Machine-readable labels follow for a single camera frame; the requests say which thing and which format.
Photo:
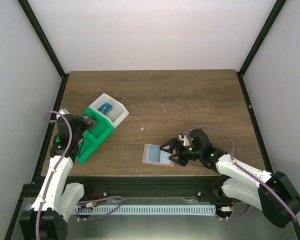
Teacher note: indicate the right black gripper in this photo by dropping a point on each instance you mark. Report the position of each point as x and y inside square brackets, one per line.
[182, 161]

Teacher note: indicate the left black frame post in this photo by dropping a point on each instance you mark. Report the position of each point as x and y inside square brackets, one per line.
[29, 13]

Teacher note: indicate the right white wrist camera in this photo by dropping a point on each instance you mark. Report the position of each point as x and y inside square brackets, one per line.
[184, 139]

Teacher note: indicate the black frame post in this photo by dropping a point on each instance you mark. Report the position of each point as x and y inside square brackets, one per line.
[269, 22]
[29, 13]

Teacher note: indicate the grey black card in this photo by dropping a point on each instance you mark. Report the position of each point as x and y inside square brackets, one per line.
[88, 121]

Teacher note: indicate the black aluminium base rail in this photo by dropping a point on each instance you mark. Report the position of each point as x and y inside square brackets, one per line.
[203, 188]

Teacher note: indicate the blue card in bin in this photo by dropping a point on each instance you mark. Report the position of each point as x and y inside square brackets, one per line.
[105, 108]

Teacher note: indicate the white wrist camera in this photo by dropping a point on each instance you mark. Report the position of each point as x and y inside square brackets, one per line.
[184, 139]
[62, 112]

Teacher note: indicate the light blue slotted cable duct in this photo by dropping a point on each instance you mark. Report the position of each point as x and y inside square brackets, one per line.
[189, 210]

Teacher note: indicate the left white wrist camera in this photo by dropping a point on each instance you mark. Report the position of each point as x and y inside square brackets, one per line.
[62, 112]

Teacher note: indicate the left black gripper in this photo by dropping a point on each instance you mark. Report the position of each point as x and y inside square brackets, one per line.
[85, 125]

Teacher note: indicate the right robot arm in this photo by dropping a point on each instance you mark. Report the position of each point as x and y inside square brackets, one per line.
[272, 193]

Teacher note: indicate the right black frame post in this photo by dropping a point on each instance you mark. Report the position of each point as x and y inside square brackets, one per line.
[269, 22]

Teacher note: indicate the green plastic bin middle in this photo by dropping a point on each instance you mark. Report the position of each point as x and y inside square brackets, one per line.
[101, 130]

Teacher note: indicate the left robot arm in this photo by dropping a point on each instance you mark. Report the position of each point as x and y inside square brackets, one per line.
[47, 218]

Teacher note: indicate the white plastic bin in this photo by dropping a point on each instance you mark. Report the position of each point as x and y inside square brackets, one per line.
[113, 110]

